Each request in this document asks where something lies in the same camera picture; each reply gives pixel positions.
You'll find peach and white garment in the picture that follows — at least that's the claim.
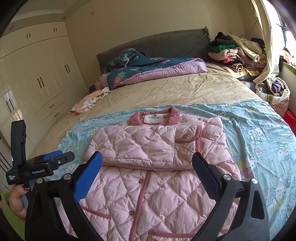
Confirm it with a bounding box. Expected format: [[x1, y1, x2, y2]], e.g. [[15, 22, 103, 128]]
[[69, 87, 111, 114]]

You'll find pile of clothes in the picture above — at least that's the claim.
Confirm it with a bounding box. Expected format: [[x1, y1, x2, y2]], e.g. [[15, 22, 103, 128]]
[[208, 32, 273, 77]]

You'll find pink cloth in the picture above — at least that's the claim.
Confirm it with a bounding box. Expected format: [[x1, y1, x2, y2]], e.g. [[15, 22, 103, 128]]
[[95, 74, 110, 90]]

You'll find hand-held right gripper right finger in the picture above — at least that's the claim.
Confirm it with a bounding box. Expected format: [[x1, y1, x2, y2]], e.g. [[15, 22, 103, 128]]
[[192, 152, 270, 241]]

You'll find fabric basket of clothes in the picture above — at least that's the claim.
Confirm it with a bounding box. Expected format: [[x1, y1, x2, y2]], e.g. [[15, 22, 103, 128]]
[[255, 77, 291, 112]]

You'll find dark floral duvet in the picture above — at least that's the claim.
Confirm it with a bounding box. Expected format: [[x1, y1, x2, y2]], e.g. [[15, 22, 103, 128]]
[[100, 48, 208, 91]]

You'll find window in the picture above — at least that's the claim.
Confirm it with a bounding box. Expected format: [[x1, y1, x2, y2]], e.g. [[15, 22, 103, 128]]
[[275, 0, 296, 48]]

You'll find red box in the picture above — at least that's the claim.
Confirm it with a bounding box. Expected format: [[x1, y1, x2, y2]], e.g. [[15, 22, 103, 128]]
[[283, 110, 296, 135]]

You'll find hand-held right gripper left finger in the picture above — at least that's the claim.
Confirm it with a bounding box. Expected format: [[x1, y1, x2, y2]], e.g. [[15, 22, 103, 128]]
[[24, 151, 103, 241]]

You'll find green windowsill cushion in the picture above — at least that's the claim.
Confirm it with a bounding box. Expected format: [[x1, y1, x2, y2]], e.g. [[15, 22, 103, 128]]
[[280, 62, 296, 77]]

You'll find bed with beige sheet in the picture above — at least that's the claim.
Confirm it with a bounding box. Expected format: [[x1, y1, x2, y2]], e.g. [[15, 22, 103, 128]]
[[35, 61, 296, 241]]

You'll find cream wardrobe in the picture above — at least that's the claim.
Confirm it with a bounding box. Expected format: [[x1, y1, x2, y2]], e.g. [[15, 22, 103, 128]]
[[0, 22, 98, 164]]

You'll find person's left hand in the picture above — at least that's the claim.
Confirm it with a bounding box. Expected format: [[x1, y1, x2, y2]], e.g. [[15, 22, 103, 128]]
[[9, 184, 31, 220]]

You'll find cream curtain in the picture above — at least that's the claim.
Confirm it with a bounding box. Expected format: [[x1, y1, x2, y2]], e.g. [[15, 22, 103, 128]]
[[253, 0, 286, 84]]

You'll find grey padded headboard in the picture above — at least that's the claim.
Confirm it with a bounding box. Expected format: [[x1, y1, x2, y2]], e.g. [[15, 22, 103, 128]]
[[96, 27, 211, 75]]

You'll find blue cartoon printed sheet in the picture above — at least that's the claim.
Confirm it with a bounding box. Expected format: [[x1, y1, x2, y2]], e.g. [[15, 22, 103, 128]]
[[58, 101, 296, 241]]

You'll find pink quilted jacket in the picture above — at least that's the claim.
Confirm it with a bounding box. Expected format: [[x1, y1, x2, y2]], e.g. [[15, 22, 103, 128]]
[[61, 107, 244, 241]]

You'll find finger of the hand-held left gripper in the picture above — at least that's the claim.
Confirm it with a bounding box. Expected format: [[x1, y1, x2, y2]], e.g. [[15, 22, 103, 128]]
[[54, 151, 75, 171], [43, 150, 63, 161]]

